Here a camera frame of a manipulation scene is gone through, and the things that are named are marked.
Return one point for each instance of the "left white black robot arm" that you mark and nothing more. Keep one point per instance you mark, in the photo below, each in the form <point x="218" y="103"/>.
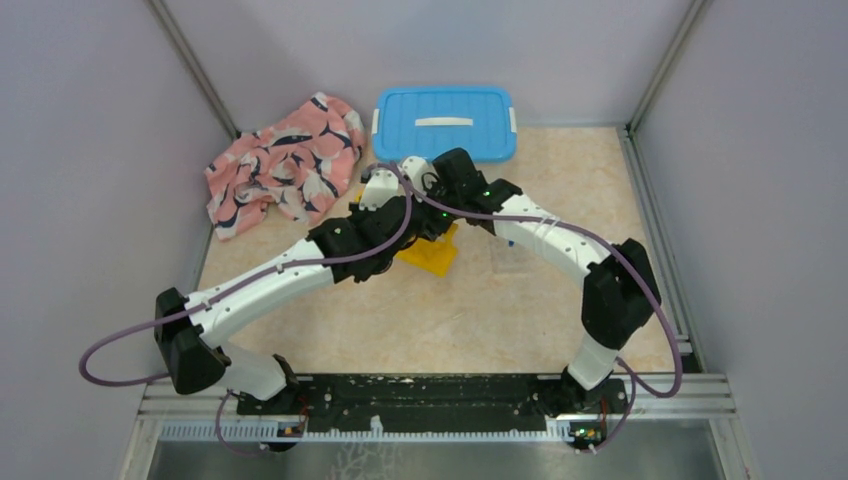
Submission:
<point x="194" y="341"/>

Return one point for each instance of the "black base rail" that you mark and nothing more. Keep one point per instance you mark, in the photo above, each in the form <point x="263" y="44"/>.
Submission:
<point x="454" y="403"/>

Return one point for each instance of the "yellow test tube rack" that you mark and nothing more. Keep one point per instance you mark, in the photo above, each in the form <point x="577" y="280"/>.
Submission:
<point x="427" y="242"/>

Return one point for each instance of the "pink patterned cloth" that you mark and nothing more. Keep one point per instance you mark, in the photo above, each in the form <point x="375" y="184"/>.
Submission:
<point x="302" y="165"/>

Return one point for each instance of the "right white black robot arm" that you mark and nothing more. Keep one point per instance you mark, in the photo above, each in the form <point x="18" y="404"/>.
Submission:
<point x="619" y="290"/>

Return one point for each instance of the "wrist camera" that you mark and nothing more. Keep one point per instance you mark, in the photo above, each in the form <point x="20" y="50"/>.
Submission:
<point x="381" y="185"/>
<point x="415" y="168"/>

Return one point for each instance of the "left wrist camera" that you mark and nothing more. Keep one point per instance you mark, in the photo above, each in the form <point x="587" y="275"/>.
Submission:
<point x="381" y="185"/>

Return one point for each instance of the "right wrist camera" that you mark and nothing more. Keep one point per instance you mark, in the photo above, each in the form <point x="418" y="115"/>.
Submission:
<point x="415" y="168"/>

